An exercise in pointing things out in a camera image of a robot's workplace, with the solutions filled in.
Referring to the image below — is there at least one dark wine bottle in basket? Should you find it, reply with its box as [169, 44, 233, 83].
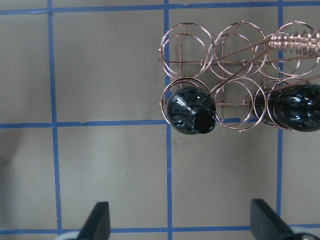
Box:
[166, 86, 217, 135]

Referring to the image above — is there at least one copper wire wine basket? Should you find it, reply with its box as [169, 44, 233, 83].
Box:
[158, 21, 320, 132]

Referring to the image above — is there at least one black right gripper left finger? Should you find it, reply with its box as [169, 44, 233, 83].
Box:
[76, 201, 111, 240]

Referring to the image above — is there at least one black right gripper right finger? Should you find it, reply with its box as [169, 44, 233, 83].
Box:
[250, 199, 299, 240]

